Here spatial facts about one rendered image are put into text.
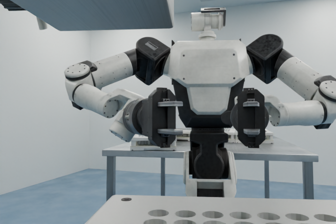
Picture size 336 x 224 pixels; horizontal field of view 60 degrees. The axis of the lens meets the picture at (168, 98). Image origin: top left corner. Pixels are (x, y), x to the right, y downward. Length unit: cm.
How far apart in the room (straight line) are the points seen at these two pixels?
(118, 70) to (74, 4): 80
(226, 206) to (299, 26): 501
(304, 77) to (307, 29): 419
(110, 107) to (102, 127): 501
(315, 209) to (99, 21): 21
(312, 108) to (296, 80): 15
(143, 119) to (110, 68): 39
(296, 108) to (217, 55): 30
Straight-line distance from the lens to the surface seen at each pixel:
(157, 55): 103
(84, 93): 88
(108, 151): 164
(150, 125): 61
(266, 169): 302
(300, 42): 512
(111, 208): 22
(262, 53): 104
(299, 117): 87
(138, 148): 157
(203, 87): 97
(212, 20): 108
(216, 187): 100
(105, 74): 99
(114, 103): 85
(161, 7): 21
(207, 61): 97
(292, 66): 102
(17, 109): 465
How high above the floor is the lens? 106
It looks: 3 degrees up
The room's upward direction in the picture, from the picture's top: straight up
